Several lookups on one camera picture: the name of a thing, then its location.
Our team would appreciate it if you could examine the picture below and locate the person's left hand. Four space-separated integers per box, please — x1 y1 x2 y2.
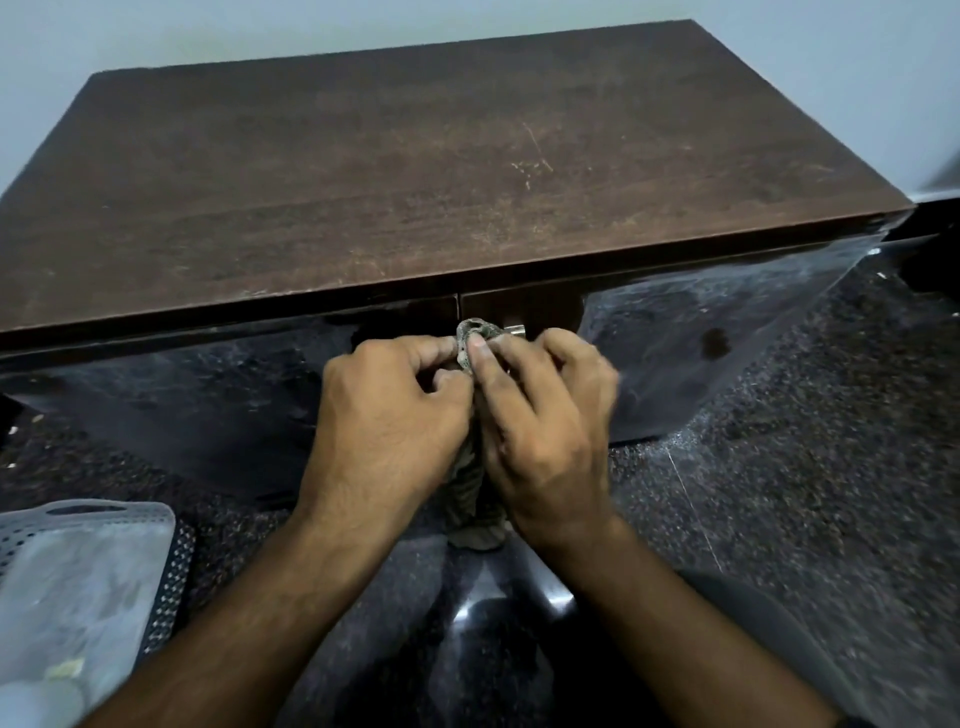
293 333 475 553

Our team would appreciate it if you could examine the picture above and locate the person's right hand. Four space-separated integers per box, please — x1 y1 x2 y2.
466 327 624 560

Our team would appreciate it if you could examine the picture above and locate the grey cleaning cloth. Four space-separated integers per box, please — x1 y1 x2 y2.
438 317 515 554

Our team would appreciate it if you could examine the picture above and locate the brown wooden cabinet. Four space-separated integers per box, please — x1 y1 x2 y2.
0 18 918 511

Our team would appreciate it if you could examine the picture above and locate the white spray bottle black nozzle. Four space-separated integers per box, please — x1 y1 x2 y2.
0 674 88 728

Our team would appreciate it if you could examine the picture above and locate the person's left forearm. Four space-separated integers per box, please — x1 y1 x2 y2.
78 509 384 728

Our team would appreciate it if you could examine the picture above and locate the person's right forearm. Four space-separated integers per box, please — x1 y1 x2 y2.
547 517 845 728

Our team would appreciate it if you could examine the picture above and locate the white perforated plastic basket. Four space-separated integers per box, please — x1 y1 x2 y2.
0 498 198 728

